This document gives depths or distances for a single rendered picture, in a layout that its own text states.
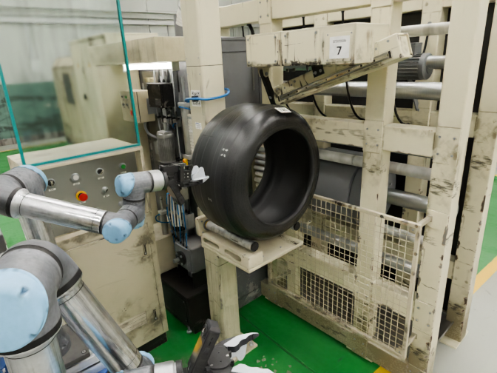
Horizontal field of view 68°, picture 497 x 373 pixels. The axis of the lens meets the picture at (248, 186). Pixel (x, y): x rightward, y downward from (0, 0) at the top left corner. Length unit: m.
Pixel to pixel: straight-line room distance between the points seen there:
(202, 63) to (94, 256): 1.10
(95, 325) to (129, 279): 1.30
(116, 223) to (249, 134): 0.59
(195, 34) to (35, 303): 1.35
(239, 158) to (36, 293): 0.89
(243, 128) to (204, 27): 0.55
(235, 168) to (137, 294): 1.14
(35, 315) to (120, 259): 1.44
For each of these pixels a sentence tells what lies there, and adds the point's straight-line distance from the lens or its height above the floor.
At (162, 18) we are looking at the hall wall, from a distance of 11.93.
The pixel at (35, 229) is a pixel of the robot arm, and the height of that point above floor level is 1.15.
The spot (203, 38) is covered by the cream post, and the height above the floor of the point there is 1.77.
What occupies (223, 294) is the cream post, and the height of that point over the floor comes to 0.43.
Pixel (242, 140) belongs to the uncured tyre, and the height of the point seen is 1.38.
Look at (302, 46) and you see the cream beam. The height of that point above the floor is 1.71.
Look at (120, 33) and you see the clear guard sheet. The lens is 1.99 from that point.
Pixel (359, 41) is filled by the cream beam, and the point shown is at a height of 1.72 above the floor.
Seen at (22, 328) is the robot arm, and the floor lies 1.28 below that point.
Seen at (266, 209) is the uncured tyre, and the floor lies 0.94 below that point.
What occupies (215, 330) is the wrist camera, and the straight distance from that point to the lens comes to 0.81.
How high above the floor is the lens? 1.67
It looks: 19 degrees down
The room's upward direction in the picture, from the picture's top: 3 degrees counter-clockwise
